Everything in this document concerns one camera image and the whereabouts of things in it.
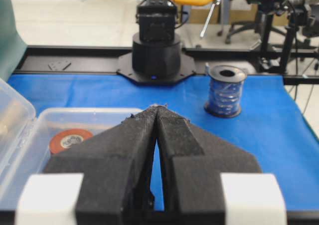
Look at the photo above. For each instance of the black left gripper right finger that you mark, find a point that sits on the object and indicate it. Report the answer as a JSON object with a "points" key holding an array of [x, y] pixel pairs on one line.
{"points": [[209, 181]]}

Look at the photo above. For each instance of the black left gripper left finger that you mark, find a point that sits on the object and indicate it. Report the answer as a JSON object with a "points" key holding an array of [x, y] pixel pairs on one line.
{"points": [[94, 182]]}

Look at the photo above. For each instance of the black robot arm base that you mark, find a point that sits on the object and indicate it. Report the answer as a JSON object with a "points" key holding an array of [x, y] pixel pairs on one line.
{"points": [[156, 55]]}

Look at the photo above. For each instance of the clear plastic toolbox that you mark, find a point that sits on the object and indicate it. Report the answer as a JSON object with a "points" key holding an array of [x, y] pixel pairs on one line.
{"points": [[25, 137]]}

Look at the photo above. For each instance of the red tape roll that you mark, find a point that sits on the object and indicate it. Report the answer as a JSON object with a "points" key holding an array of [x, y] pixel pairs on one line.
{"points": [[65, 139]]}

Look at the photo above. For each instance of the blue table mat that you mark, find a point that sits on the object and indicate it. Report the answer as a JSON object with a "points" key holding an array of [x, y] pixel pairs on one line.
{"points": [[270, 125]]}

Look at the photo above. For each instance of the black office chair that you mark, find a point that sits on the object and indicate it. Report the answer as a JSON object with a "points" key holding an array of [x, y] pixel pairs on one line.
{"points": [[241, 17]]}

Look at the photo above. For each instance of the blue wire spool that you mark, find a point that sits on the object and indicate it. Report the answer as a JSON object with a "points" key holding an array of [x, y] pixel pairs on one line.
{"points": [[225, 91]]}

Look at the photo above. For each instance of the black aluminium frame rail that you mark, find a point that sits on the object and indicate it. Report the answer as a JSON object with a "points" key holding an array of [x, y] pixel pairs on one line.
{"points": [[104, 60]]}

